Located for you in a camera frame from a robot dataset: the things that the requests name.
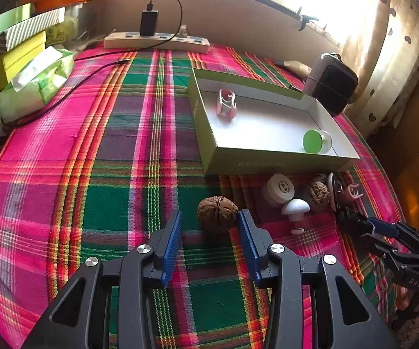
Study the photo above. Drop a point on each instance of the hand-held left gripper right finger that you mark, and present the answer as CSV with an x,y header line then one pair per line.
x,y
248,247

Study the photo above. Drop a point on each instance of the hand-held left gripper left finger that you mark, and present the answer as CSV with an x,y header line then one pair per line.
x,y
171,247

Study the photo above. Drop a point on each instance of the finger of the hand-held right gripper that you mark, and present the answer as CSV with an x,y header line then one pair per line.
x,y
380,248
383,227

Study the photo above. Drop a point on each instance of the pink plastic clip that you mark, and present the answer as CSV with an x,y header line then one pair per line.
x,y
351,194
226,112

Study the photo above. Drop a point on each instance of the smooth brown walnut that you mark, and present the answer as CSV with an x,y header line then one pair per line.
x,y
216,213

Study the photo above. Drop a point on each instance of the white mushroom-shaped knob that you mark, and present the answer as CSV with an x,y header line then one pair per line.
x,y
296,207

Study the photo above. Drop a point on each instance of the black and white disc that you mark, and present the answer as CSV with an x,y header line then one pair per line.
x,y
332,189

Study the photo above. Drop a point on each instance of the white round jar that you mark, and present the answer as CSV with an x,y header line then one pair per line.
x,y
276,189

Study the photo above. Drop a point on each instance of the green cardboard box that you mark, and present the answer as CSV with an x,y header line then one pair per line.
x,y
267,127

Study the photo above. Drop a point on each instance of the deeply pitted brown walnut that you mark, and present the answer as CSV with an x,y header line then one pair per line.
x,y
318,194

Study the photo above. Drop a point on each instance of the plaid tablecloth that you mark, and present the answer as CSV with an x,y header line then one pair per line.
x,y
85,189

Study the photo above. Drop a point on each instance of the green and white spool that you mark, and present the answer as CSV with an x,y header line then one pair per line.
x,y
313,141

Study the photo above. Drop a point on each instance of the small black and silver heater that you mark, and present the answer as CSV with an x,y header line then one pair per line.
x,y
334,83

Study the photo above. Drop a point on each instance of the heart-print curtain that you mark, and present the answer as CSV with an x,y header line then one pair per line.
x,y
394,51

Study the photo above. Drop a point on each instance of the beige tapered object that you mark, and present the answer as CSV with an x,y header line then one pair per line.
x,y
294,67

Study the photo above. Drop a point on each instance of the beige power strip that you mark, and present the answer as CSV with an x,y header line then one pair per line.
x,y
129,41

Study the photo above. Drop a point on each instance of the green tissue pack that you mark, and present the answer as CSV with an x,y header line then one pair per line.
x,y
38,83

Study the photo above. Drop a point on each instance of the white plug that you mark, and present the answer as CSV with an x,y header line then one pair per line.
x,y
184,29

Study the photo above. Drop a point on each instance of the black window latch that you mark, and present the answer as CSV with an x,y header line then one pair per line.
x,y
304,21

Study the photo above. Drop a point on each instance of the black charger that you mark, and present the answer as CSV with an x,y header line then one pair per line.
x,y
148,21

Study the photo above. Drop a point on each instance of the light green box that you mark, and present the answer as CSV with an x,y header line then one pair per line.
x,y
2,25

